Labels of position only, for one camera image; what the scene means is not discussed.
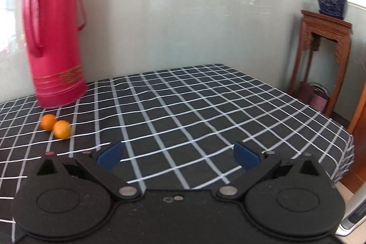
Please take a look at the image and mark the black white grid tablecloth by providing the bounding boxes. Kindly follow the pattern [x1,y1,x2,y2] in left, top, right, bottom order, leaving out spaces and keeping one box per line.
[1,64,354,243]

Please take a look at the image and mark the carved wooden plant stand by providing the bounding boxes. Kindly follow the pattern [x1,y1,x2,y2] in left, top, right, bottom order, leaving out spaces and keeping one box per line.
[288,10,352,116]

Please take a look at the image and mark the small orange kumquat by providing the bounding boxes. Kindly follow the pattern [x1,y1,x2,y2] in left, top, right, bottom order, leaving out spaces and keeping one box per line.
[40,114,57,131]
[52,120,72,139]

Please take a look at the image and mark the pink bag under stand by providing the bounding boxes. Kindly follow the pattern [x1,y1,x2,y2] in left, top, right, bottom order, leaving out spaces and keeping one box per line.
[294,81,330,112]

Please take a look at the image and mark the white floor heater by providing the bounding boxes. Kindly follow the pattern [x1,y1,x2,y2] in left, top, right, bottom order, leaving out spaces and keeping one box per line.
[336,183,366,236]

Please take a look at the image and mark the blue ceramic plant pot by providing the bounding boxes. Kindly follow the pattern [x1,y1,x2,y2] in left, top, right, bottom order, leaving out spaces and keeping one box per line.
[318,0,347,20]

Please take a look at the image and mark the red thermos flask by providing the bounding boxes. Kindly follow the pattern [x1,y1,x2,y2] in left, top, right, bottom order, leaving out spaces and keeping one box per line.
[21,0,87,108]

